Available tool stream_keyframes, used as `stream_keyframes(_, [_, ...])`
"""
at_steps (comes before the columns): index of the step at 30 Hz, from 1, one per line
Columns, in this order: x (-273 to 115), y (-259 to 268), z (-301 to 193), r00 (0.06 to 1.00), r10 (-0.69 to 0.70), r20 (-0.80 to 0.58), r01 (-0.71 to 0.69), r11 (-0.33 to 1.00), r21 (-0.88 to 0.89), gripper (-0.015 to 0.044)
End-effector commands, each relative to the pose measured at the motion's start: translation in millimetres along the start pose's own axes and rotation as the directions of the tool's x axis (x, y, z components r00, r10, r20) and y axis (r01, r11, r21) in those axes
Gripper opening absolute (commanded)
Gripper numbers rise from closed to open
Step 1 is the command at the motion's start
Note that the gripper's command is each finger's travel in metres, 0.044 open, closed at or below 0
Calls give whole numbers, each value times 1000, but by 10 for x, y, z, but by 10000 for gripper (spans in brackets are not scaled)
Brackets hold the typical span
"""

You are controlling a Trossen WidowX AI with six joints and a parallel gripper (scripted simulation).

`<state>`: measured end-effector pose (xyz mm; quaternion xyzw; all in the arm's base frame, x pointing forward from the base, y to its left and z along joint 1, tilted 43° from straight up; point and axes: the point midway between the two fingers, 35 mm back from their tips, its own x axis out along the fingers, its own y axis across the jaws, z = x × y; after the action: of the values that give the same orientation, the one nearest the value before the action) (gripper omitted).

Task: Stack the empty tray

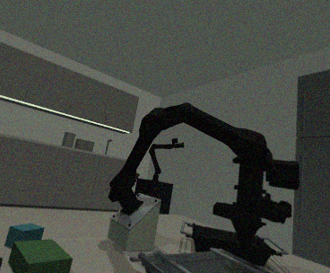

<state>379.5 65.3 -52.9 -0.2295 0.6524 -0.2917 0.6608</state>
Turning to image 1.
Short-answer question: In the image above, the teal block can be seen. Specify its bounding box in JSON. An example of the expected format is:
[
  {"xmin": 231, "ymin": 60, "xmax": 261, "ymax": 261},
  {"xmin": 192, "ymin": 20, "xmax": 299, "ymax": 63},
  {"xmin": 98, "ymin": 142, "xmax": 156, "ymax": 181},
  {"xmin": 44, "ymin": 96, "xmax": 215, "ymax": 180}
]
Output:
[{"xmin": 5, "ymin": 223, "xmax": 45, "ymax": 249}]

